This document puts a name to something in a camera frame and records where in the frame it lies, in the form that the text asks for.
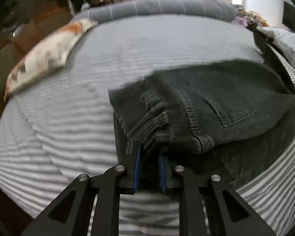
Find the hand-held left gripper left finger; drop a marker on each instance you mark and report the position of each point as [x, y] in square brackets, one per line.
[137, 167]

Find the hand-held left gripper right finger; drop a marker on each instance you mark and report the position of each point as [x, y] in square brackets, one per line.
[163, 170]

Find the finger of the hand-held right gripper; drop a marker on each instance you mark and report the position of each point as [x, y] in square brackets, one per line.
[272, 56]

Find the dark grey denim pants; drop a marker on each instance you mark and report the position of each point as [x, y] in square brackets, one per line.
[211, 98]

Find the colourful printed cloth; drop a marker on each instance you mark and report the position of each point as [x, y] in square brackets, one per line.
[250, 17]

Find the grey striped bed sheet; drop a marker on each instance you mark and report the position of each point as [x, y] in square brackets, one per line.
[88, 91]

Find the grey bolster pillow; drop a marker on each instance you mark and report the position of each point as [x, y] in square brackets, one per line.
[162, 7]

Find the orange and white printed pillow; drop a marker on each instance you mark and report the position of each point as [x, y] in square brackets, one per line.
[46, 54]

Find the brown wooden headboard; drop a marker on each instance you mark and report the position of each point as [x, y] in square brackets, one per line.
[27, 34]

